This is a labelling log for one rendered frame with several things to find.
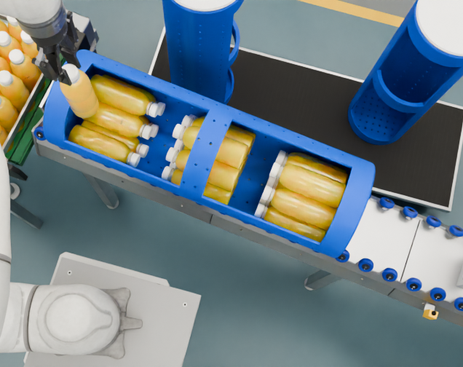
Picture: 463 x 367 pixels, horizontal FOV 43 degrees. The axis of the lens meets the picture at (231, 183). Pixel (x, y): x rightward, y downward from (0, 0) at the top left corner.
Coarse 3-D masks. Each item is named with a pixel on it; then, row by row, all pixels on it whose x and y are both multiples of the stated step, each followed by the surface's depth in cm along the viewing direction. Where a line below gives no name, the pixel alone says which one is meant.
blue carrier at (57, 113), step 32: (64, 64) 154; (96, 64) 156; (64, 96) 152; (160, 96) 173; (192, 96) 157; (64, 128) 155; (160, 128) 178; (224, 128) 151; (256, 128) 154; (96, 160) 161; (160, 160) 176; (192, 160) 150; (256, 160) 176; (352, 160) 155; (192, 192) 156; (256, 192) 175; (352, 192) 148; (256, 224) 158; (352, 224) 148
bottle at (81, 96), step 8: (80, 72) 133; (80, 80) 133; (88, 80) 136; (64, 88) 133; (72, 88) 133; (80, 88) 134; (88, 88) 136; (72, 96) 135; (80, 96) 136; (88, 96) 138; (96, 96) 146; (72, 104) 140; (80, 104) 139; (88, 104) 141; (96, 104) 146; (80, 112) 144; (88, 112) 145; (96, 112) 149
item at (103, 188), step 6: (84, 174) 216; (90, 180) 222; (96, 180) 219; (102, 180) 227; (96, 186) 231; (102, 186) 231; (108, 186) 241; (102, 192) 239; (108, 192) 245; (114, 192) 255; (102, 198) 253; (108, 198) 249; (114, 198) 259; (108, 204) 261; (114, 204) 264
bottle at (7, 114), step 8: (0, 96) 167; (0, 104) 165; (8, 104) 168; (0, 112) 167; (8, 112) 169; (16, 112) 174; (0, 120) 171; (8, 120) 172; (24, 120) 183; (8, 128) 177
